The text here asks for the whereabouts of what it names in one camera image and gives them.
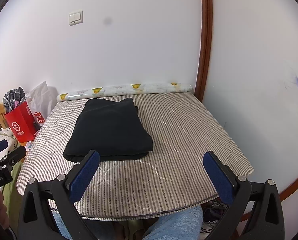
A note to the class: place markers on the rolled duck-print mat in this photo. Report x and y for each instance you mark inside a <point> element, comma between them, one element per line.
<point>151,88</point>

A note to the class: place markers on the white plastic bag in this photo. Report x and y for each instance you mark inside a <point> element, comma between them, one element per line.
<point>40,97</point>

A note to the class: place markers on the plaid cloth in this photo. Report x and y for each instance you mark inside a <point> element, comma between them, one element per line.
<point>14,97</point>

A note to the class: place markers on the brown wooden baseboard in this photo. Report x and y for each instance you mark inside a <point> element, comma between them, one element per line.
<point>293,187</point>

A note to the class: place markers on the striped quilted table cover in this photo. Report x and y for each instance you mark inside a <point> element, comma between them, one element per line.
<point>176,155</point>

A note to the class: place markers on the black sweatshirt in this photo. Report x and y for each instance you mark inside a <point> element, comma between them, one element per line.
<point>109,130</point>

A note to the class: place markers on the person's light blue pants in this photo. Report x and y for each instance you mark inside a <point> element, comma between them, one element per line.
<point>174,225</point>

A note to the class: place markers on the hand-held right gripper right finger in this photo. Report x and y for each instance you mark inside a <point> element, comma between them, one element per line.
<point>217,175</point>

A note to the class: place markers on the red paper shopping bag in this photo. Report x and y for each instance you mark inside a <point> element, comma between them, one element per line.
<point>19,122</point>

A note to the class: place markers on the brown wooden wall trim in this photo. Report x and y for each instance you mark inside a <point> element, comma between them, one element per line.
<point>205,42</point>

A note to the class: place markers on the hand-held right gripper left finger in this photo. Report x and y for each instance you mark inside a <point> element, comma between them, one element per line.
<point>85,172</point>

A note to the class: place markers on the white bag with red label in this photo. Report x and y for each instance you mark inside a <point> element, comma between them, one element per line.
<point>39,121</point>

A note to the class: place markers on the white dotted cloth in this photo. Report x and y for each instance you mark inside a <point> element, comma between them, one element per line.
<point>4,136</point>

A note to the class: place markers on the white wall light switch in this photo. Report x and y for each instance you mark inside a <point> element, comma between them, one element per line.
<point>75,17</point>

